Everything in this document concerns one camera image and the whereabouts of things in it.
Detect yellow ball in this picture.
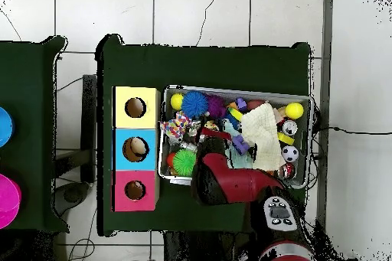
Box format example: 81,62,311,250
285,102,305,120
170,93,185,111

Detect large green spiky ball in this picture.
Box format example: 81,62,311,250
172,149,198,178

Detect black cable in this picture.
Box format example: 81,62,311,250
318,125,392,135

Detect black and white soccer ball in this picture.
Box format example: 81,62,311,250
280,145,299,163

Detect colourful dotted cloth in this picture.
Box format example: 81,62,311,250
159,110,194,143

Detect purple spiky rubber ball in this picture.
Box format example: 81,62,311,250
206,94,228,119

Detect wooden box with three holes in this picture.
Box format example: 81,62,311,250
111,85,162,213

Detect purple plastic building block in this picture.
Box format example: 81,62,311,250
231,134,250,155

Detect silver wire mesh bin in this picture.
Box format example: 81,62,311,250
157,84,315,190

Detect magenta round disc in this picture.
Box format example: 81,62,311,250
0,173,22,230

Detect blue round disc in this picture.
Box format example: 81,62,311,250
0,106,15,148

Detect dark green tablecloth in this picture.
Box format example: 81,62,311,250
96,34,312,237
0,35,70,233

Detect blue spiky rubber ball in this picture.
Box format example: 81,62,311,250
181,90,210,119

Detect mint green muslin cloth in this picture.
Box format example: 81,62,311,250
221,118,255,170

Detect cream muslin cloth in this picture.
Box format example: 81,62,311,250
240,102,287,172

